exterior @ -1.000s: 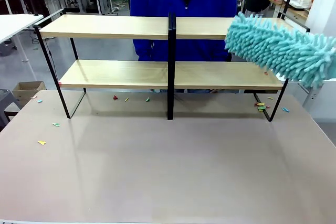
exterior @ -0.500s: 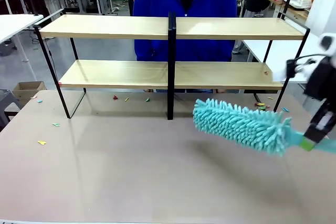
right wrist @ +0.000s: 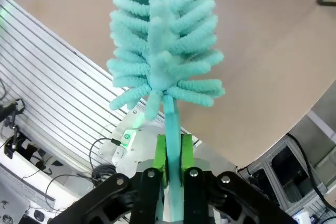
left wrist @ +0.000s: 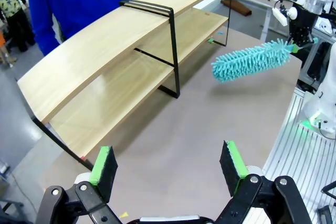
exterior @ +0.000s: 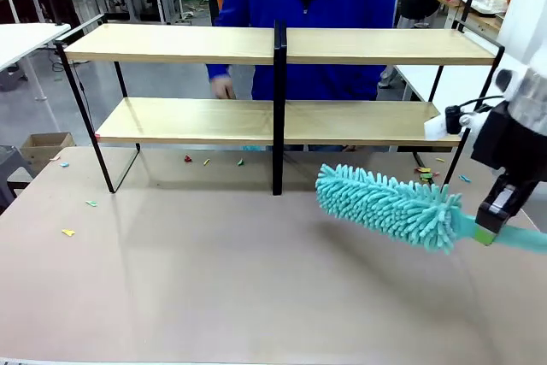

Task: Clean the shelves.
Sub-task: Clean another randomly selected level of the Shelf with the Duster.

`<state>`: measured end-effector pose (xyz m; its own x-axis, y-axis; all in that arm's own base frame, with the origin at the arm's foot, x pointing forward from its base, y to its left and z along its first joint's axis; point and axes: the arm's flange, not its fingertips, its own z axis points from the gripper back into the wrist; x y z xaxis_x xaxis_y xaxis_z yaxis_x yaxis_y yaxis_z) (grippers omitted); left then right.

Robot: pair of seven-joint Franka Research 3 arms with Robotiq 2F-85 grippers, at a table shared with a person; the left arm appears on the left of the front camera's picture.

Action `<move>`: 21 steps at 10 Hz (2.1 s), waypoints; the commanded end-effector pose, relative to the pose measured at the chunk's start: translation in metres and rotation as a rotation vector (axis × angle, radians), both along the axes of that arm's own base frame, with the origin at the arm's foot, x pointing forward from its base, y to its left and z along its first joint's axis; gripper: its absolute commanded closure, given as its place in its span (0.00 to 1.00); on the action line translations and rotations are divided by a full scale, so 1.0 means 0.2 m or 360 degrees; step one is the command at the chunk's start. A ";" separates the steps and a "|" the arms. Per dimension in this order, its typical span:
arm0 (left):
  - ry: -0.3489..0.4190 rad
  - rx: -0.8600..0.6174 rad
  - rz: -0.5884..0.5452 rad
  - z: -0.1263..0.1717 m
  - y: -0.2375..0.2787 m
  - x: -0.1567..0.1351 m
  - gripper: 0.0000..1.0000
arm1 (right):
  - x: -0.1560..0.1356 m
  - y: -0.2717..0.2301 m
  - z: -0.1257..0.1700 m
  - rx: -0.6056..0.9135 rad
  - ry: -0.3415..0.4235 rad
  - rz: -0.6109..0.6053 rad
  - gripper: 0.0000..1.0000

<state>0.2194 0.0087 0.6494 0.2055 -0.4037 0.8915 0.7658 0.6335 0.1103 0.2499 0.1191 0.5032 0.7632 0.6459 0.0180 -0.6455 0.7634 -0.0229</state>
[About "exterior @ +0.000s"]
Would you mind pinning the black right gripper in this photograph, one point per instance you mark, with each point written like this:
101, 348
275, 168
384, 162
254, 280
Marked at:
513, 143

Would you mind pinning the teal microfibre duster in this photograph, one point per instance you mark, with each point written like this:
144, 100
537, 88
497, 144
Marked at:
384, 207

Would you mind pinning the person's right forearm blue sleeve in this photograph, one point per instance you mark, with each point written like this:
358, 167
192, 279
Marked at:
218, 71

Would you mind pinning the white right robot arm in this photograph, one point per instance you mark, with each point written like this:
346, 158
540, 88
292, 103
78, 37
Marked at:
527, 19

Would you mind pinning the person's right hand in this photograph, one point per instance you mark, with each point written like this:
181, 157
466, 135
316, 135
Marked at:
223, 87

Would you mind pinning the teal paper scrap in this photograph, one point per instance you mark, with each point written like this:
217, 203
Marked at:
464, 178

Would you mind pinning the cluttered beige work table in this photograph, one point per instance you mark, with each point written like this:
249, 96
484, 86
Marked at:
478, 19

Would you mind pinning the light green paper scrap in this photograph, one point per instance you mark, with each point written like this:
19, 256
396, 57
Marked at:
91, 203

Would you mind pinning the cardboard box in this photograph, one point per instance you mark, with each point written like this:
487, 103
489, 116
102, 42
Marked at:
47, 147

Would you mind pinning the grey stool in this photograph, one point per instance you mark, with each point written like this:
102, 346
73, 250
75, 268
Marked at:
13, 172

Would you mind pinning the white round-edged table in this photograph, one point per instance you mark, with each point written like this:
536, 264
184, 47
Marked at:
25, 40

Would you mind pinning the black wrist camera white mount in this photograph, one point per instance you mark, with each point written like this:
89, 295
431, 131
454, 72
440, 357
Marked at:
451, 121

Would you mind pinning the wooden two-tier shelf black frame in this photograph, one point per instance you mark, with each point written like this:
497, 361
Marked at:
171, 44

